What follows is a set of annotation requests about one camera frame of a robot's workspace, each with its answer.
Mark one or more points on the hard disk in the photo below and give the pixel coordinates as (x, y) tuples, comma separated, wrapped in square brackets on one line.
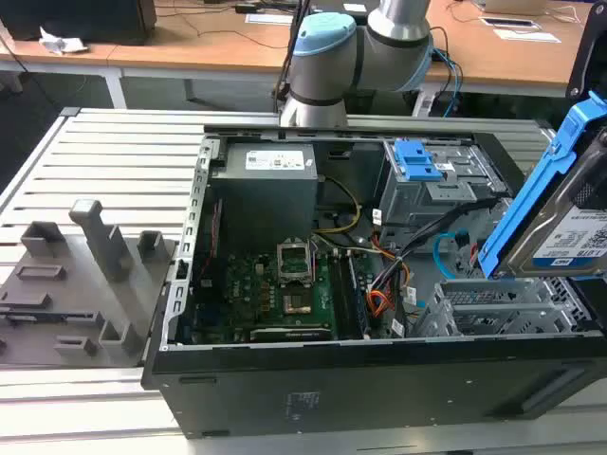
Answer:
[(545, 227)]

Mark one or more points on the black box on desk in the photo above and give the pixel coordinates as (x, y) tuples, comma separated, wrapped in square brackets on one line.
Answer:
[(76, 19)]

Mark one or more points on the white paper sheet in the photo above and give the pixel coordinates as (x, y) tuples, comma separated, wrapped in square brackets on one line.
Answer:
[(526, 34)]

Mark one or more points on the black open PC case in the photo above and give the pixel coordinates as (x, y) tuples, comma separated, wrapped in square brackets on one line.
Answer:
[(360, 384)]

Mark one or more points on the metal disk bay with slots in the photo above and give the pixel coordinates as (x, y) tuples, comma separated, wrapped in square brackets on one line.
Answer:
[(493, 308)]

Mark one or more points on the grey parts rack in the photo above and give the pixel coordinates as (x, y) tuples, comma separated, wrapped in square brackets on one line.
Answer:
[(95, 294)]

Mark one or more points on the wooden desk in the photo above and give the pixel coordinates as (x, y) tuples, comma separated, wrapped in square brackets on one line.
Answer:
[(227, 52)]

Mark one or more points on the black graphics card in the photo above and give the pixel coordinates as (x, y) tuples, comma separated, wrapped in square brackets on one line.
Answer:
[(289, 333)]

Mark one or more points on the blue plastic bay latch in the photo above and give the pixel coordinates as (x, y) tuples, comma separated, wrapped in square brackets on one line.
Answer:
[(417, 161)]

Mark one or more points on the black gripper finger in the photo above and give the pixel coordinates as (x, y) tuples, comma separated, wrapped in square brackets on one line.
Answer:
[(595, 177)]

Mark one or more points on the green motherboard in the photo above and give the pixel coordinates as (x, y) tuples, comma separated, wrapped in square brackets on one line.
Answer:
[(256, 294)]

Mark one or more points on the black RAM slot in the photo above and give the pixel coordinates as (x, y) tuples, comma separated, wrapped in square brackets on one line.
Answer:
[(342, 294)]

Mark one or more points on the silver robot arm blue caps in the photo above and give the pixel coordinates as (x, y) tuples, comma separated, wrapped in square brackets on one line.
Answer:
[(327, 61)]

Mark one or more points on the CPU socket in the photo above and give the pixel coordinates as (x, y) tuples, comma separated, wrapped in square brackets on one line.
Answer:
[(297, 304)]

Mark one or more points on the crumpled white paper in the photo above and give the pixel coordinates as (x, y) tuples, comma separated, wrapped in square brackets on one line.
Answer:
[(61, 43)]

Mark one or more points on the metal disk bay cage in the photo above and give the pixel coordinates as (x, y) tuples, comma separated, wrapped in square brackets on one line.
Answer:
[(441, 199)]

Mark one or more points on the grey power supply unit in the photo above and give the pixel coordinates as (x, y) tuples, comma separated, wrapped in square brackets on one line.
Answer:
[(263, 194)]

